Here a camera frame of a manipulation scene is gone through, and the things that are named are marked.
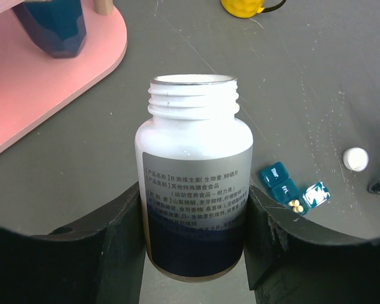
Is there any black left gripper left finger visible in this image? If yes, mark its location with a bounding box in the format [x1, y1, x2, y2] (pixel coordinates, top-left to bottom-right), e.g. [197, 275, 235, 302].
[0, 184, 145, 303]

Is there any white bottle cap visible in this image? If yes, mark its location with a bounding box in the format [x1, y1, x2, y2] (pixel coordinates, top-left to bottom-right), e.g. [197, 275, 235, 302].
[343, 147, 369, 172]

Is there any yellow mug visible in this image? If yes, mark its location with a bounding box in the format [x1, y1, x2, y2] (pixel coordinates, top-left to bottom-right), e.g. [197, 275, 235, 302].
[220, 0, 286, 19]

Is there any teal pill organizer box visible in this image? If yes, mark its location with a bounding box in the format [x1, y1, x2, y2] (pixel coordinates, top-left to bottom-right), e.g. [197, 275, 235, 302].
[257, 162, 331, 216]

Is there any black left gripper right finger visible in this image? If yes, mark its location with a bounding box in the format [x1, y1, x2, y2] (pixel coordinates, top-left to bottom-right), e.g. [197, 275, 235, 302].
[244, 186, 380, 303]

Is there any pink three-tier wooden shelf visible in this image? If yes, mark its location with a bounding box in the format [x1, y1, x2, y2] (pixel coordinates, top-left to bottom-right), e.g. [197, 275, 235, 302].
[0, 1, 127, 153]

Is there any dark blue faceted cup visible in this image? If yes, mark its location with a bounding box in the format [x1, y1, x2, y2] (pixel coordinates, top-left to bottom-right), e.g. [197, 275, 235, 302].
[12, 0, 86, 58]

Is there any white pill bottle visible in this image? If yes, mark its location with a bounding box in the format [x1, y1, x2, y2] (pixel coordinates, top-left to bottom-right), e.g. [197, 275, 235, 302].
[135, 74, 253, 282]

